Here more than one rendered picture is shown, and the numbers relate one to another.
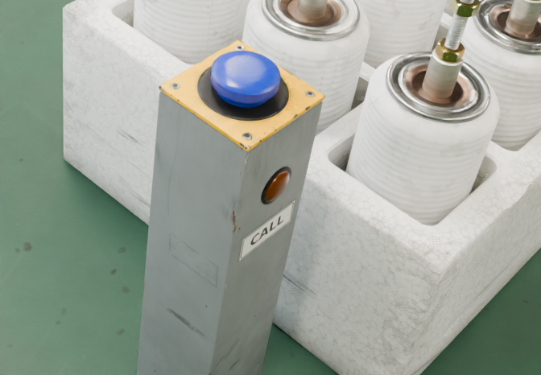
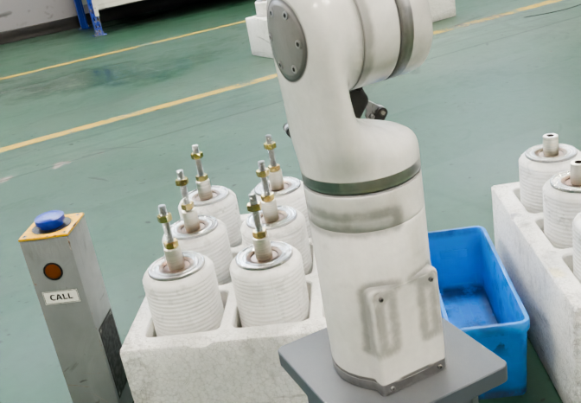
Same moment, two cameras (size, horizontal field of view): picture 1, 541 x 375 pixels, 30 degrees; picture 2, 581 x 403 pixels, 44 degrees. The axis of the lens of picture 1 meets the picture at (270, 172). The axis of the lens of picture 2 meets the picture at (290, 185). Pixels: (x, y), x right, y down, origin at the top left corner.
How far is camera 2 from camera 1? 1.02 m
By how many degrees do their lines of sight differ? 57
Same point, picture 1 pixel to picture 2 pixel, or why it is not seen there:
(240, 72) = (45, 215)
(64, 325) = not seen: hidden behind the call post
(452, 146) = (150, 291)
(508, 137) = (248, 323)
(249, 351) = (93, 379)
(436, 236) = (139, 340)
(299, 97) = (59, 232)
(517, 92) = (238, 290)
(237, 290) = (55, 324)
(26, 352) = not seen: hidden behind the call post
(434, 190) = (156, 319)
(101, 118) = not seen: hidden behind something
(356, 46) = (187, 246)
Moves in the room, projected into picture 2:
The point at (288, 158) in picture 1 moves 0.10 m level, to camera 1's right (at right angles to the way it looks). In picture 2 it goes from (54, 259) to (73, 285)
